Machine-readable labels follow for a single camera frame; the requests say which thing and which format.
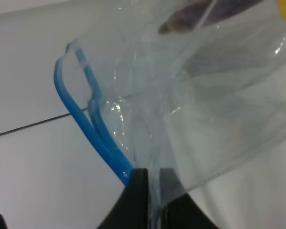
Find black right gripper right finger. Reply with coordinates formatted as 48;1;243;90
160;168;218;229

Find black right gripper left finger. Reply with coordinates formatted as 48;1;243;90
98;168;149;229

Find clear zip bag blue zipper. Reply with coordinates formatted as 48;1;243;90
53;0;286;229

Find purple eggplant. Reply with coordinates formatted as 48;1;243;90
158;0;260;35

